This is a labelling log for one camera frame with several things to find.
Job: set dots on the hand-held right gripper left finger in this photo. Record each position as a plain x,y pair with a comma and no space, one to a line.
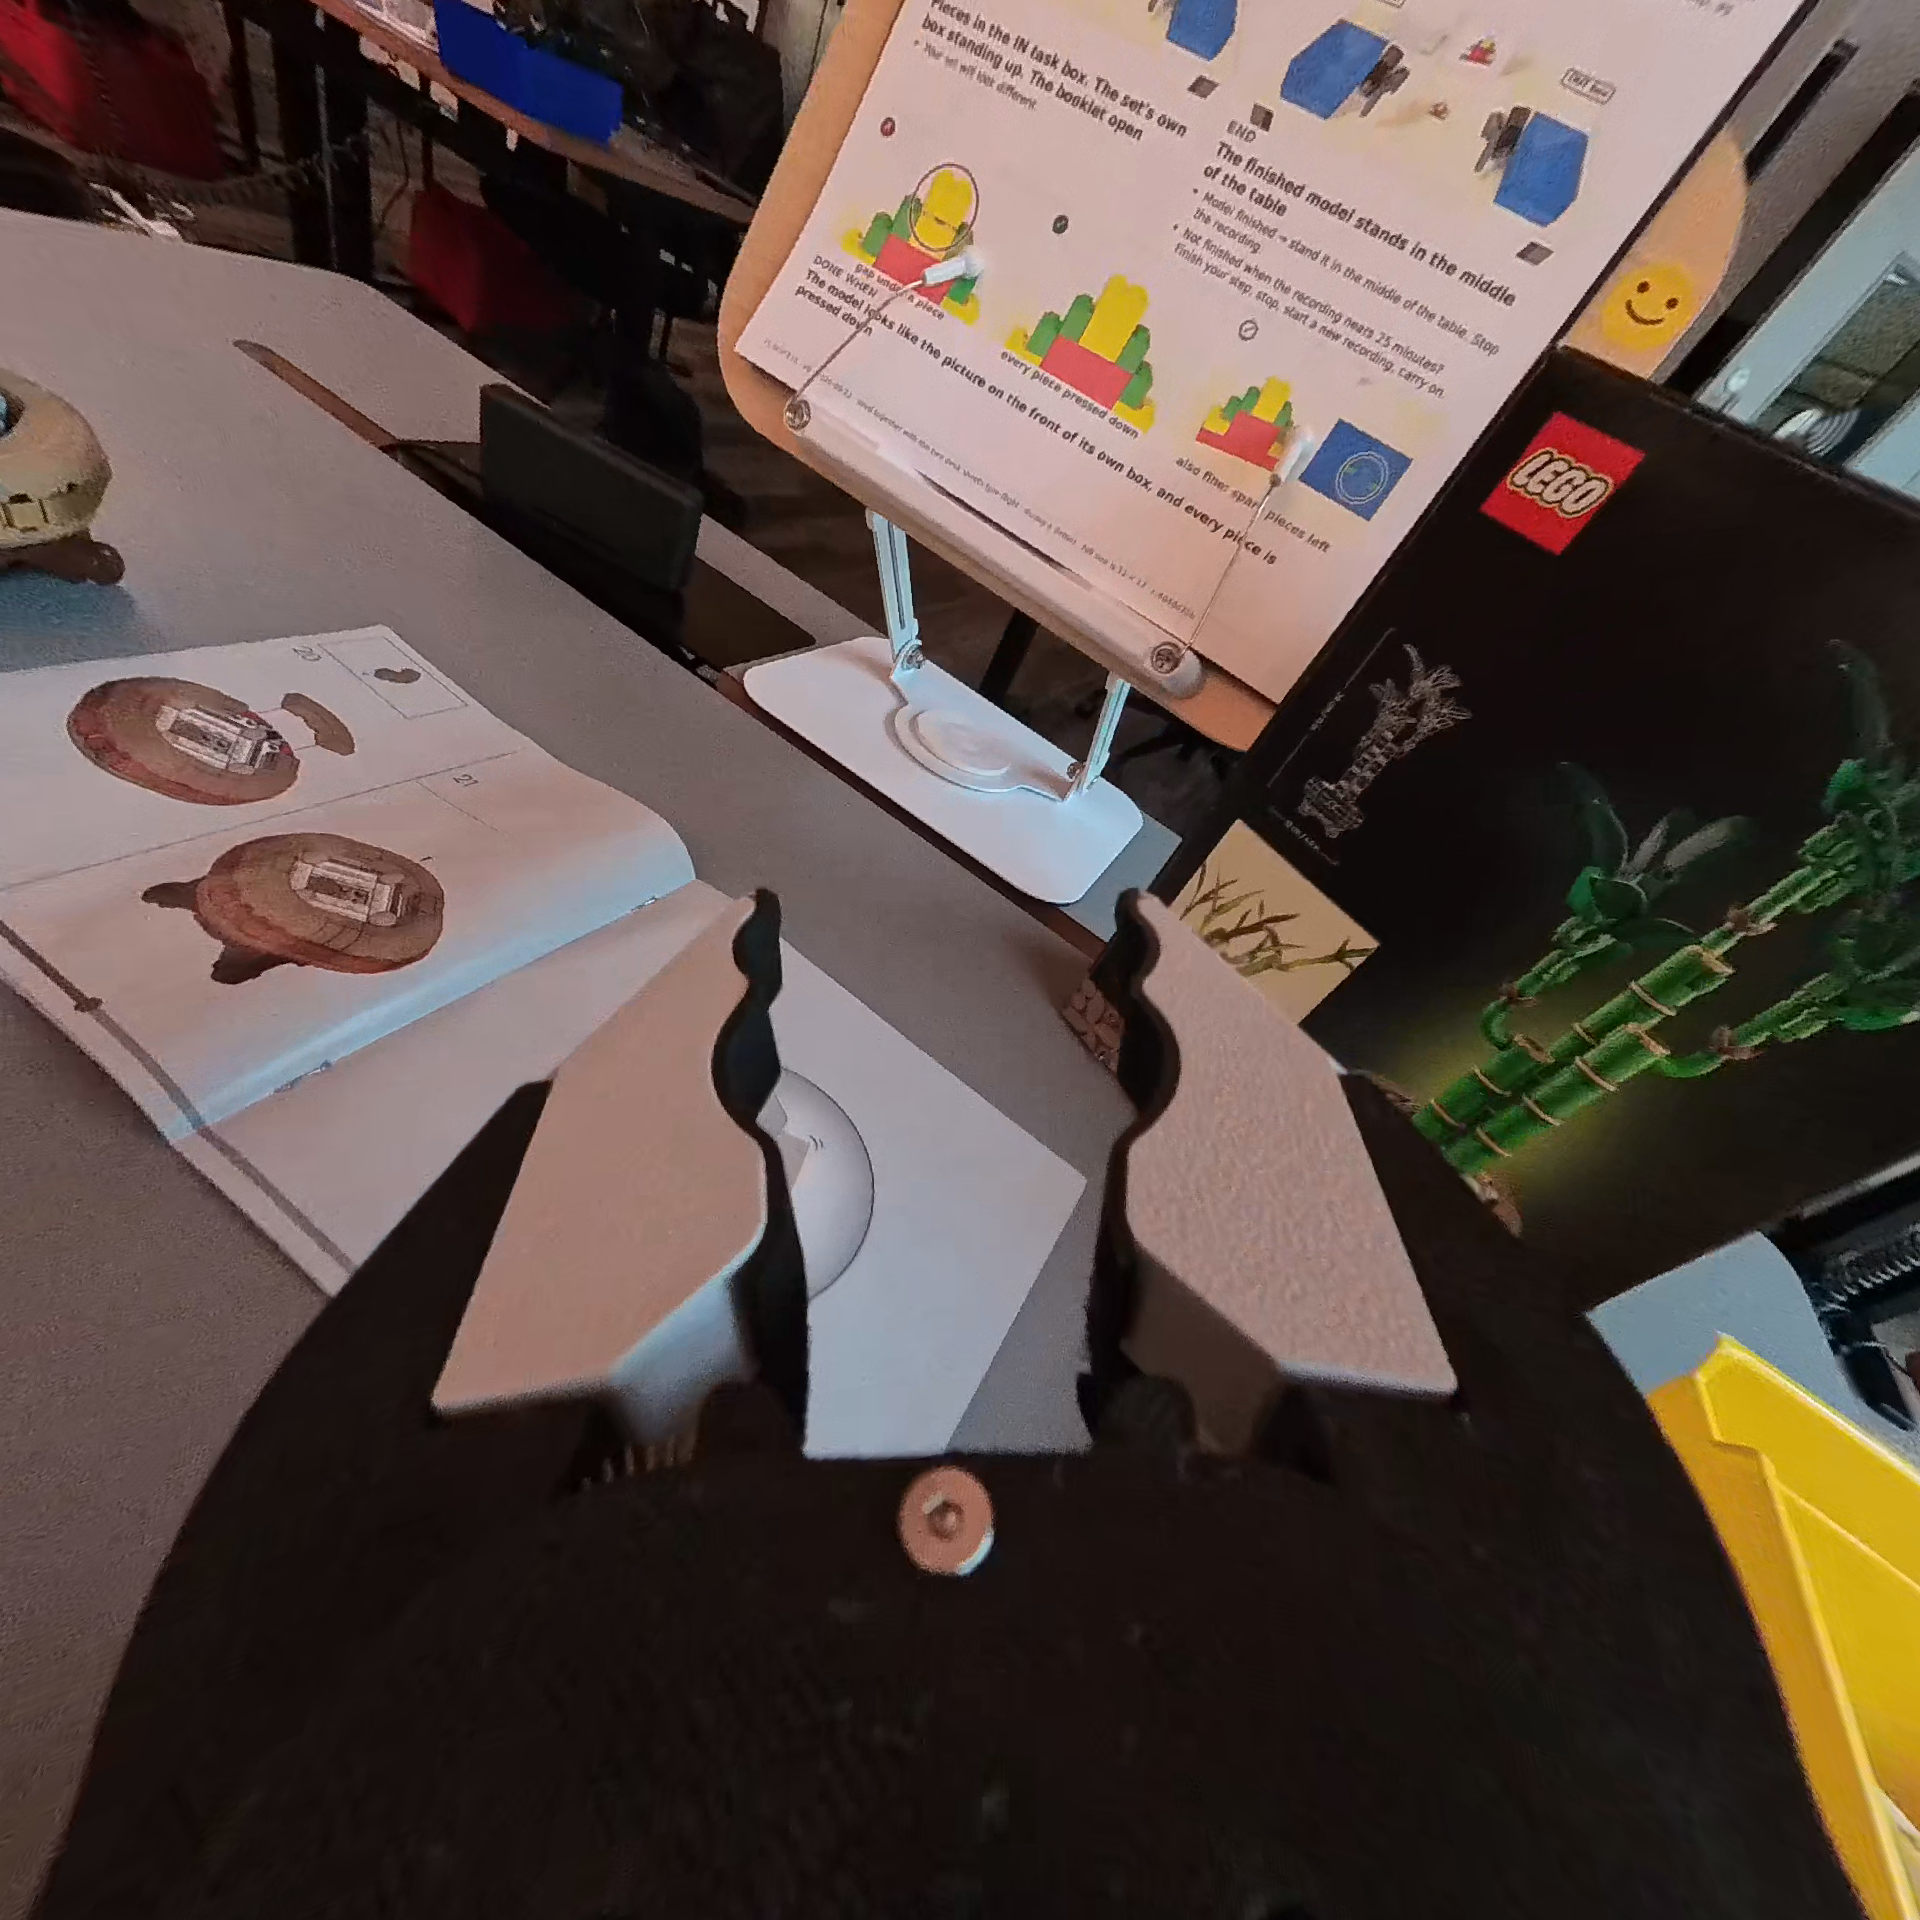
615,1215

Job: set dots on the grey desk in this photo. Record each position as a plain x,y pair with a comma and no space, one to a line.
450,495

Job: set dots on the black under-desk box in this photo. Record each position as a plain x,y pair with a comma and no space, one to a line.
593,504

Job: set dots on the black toy set box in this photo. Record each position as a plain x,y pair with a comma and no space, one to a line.
1575,675

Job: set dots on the tan brick model pot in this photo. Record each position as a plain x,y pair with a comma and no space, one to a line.
43,481

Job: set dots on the blue storage bin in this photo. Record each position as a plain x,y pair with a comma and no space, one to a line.
525,67

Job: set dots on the instruction sheet on white stand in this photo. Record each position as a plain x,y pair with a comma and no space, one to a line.
960,781

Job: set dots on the yellow smiley sticker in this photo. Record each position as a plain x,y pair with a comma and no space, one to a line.
1646,305

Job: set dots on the wooden background table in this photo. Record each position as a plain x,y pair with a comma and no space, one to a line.
646,150

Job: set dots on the yellow plastic bin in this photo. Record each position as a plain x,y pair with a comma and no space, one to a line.
1816,1576

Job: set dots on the red bag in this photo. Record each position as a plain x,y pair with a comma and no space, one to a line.
488,263

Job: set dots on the printed instruction sheet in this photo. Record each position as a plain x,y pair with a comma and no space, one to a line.
1200,301

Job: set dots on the instruction booklet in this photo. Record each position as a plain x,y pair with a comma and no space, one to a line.
495,839

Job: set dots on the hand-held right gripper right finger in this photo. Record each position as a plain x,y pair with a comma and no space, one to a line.
1275,1201

